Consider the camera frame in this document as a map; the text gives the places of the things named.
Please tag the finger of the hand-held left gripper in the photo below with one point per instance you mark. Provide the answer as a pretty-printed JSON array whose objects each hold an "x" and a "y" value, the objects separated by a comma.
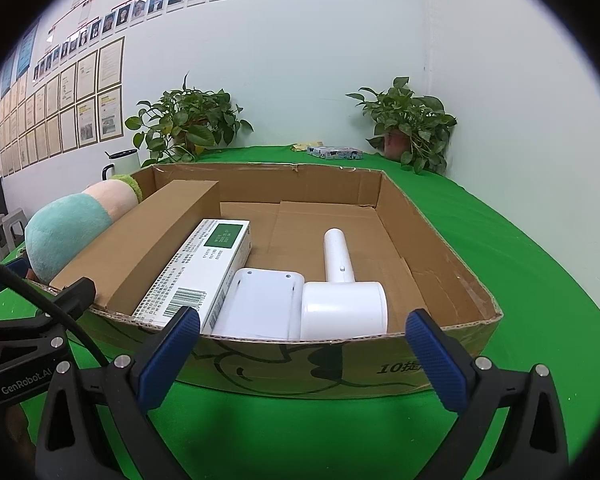
[{"x": 72, "y": 297}]

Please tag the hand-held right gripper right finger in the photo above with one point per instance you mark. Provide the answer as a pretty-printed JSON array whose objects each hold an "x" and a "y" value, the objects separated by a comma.
[{"x": 436, "y": 360}]

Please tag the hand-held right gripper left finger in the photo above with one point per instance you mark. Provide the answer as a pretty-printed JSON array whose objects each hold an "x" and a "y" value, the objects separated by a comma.
[{"x": 170, "y": 360}]

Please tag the pastel plush toy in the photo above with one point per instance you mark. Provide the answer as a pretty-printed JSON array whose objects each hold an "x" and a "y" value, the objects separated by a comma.
[{"x": 65, "y": 235}]

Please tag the white box with green label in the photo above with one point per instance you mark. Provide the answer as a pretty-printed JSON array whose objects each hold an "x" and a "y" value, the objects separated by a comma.
[{"x": 190, "y": 280}]

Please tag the long brown cardboard box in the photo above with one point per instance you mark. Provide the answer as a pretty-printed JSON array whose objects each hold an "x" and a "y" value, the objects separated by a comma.
[{"x": 145, "y": 240}]

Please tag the white plastic device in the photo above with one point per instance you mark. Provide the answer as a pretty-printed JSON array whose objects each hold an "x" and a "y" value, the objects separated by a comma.
[{"x": 260, "y": 305}]

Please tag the white hair dryer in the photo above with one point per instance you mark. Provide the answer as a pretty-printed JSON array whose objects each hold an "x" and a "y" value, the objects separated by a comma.
[{"x": 342, "y": 310}]

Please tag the cardboard tray box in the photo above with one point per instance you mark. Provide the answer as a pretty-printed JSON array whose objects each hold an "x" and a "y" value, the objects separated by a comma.
[{"x": 330, "y": 365}]

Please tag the white enamel mug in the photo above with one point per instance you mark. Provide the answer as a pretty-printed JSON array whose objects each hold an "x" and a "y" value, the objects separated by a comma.
[{"x": 125, "y": 160}]

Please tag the large potted pothos plant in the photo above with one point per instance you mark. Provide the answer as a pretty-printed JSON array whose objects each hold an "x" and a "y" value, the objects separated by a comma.
[{"x": 190, "y": 120}]

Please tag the patterned tissue pack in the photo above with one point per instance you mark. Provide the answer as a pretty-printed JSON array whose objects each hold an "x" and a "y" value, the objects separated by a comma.
[{"x": 335, "y": 152}]

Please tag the small potted pothos plant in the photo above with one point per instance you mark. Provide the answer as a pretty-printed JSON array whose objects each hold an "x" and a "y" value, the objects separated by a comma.
[{"x": 410, "y": 120}]

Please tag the yellow packet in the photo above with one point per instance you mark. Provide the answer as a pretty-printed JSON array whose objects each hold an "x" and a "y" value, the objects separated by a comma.
[{"x": 300, "y": 147}]

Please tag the group of framed wall certificates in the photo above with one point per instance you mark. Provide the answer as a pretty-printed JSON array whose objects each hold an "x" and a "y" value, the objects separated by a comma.
[{"x": 65, "y": 110}]

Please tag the blue wall poster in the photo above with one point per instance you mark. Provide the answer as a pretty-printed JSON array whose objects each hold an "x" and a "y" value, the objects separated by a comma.
[{"x": 25, "y": 52}]

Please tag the row of wall portrait photos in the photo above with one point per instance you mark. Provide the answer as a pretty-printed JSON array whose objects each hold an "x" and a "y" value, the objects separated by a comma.
[{"x": 145, "y": 5}]

